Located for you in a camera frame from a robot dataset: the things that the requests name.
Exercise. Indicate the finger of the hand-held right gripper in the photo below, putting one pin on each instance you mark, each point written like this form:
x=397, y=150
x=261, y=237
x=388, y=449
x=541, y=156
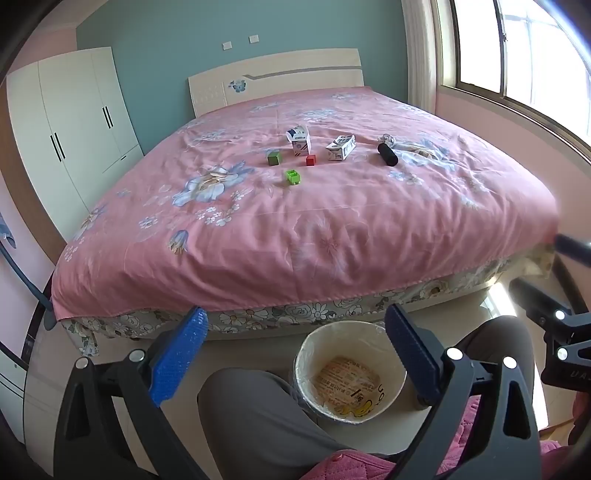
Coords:
x=538, y=302
x=575, y=249

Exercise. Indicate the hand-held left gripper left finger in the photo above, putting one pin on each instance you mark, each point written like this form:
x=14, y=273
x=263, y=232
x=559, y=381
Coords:
x=178, y=355

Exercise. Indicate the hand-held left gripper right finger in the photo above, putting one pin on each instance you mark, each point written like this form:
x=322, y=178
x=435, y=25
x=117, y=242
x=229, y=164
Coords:
x=411, y=350

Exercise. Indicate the white printed waste bin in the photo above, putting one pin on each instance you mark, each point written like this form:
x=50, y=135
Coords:
x=351, y=383

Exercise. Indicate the black cylinder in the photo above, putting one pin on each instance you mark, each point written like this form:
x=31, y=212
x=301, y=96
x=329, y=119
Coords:
x=388, y=154

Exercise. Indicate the white blue carton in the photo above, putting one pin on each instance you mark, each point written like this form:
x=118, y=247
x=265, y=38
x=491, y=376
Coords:
x=340, y=148

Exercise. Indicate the green foam cube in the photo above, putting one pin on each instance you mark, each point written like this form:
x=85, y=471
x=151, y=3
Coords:
x=273, y=158

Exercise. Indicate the grey floral bed sheet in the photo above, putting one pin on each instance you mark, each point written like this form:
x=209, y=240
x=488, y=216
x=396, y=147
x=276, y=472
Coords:
x=277, y=314

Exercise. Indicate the pink quilted jacket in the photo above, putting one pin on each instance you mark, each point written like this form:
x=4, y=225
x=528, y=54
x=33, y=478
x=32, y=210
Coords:
x=351, y=466

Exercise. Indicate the pink floral blanket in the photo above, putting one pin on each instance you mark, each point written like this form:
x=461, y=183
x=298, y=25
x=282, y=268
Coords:
x=300, y=230

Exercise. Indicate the blue curved bar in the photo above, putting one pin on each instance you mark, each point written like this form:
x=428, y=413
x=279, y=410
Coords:
x=27, y=286

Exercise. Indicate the bright green toy block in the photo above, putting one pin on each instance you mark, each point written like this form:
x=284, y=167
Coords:
x=292, y=177

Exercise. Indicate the crumpled clear wrapper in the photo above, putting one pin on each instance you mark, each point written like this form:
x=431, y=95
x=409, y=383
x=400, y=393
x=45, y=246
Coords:
x=387, y=138

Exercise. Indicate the red cube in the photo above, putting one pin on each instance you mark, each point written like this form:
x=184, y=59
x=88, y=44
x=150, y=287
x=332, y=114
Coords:
x=310, y=160

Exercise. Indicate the white carton with open top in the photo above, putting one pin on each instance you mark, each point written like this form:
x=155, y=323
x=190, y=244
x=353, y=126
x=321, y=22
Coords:
x=299, y=141

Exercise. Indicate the white wardrobe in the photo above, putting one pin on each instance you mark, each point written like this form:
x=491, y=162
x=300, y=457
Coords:
x=74, y=129

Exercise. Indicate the cream curtain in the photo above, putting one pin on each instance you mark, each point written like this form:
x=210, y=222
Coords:
x=422, y=50

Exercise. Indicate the cream bed headboard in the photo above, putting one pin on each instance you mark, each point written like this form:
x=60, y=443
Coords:
x=277, y=76

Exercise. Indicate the window with metal frame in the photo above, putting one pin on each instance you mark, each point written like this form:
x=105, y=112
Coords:
x=531, y=46

